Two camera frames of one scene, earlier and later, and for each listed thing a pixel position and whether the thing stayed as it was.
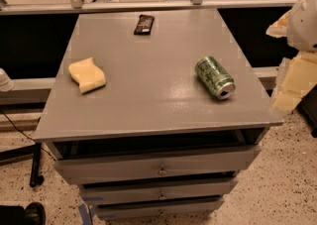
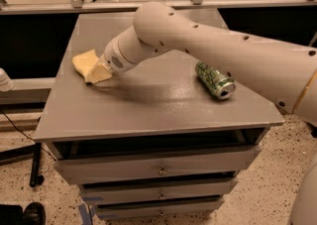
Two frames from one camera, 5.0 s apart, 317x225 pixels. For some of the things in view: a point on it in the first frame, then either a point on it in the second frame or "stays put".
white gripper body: (304, 26) -> (112, 57)
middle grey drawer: (98, 193) stays put
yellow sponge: (88, 75) -> (84, 61)
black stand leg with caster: (26, 153) stays put
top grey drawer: (162, 165) stays put
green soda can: (215, 77) stays put
